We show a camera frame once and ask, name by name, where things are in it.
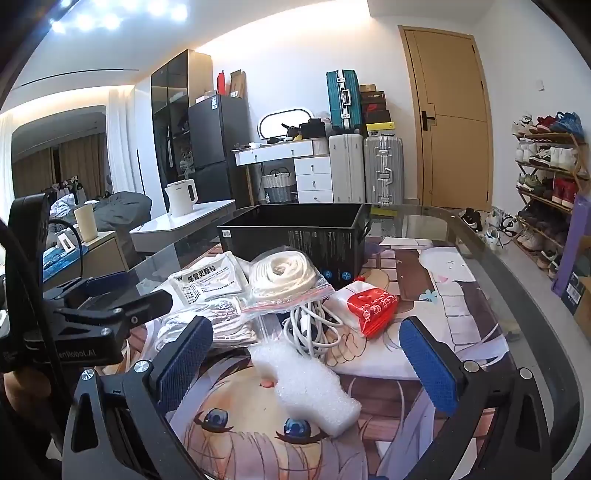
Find beige cup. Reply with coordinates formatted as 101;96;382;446
74;204;100;243

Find black wardrobe cabinet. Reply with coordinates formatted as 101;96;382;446
151;49;213;213

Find white dressing table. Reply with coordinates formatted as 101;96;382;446
234;138;331;206

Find wooden door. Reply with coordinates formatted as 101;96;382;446
398;25;494;213

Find white suitcase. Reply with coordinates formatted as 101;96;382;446
328;133;365;204

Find wooden bedside cabinet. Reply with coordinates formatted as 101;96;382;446
44;231;130;282

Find dark grey duvet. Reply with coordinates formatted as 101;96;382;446
90;191;153;232

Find purple box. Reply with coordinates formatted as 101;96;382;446
551;194;591;298

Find white sneakers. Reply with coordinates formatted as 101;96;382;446
480;208;520;250

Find white electric kettle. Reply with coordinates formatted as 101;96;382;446
165;181;200;217

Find printed table mat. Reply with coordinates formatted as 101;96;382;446
129;235;513;480

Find black red shoe box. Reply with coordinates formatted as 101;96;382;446
361;102;391;124

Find red white tissue packet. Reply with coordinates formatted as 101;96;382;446
332;277;400;340

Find row of shoes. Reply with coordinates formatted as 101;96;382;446
512;111;591;280

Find zip bag of white rope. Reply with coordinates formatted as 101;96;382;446
240;249;335;319

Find oval mirror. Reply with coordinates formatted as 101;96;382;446
257;107;315;141

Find black storage box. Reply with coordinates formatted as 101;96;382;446
217;203;372;284

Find brown curtain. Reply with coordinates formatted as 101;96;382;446
11;138;109;199

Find blue patterned packet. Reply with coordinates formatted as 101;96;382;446
44;251;84;278

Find cardboard box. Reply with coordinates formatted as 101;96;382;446
573;277;591;328

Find silver suitcase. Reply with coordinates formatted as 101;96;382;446
363;135;404;206

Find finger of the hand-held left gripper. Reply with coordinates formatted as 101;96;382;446
44;271;139;305
55;292;174;333

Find person's left hand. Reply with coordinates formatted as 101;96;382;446
2;369;63;416

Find white medicine packet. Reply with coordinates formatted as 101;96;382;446
168;254;252;308

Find white drawer unit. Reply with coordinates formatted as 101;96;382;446
294;157;334;204

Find white foam piece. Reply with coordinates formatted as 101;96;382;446
249;342;363;437

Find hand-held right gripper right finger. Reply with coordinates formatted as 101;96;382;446
398;316;553;480

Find white side table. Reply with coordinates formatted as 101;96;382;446
129;199;236;252

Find clothes rack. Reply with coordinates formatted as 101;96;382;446
41;178;109;206

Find teal suitcase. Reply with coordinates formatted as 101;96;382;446
326;69;362;134

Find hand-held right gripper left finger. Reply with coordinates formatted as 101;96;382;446
62;316;215;480

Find ceiling light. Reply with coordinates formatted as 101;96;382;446
46;0;190;33

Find white curtain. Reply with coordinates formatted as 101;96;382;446
107;88;139;199

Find black fridge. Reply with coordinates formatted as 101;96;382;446
187;95;250;204

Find woven basket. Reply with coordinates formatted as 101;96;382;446
261;168;296;205

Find wooden shoe rack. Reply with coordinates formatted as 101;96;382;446
512;131;591;278

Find white charger cable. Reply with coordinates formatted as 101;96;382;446
281;295;356;354

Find black sneakers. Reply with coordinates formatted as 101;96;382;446
459;208;483;232

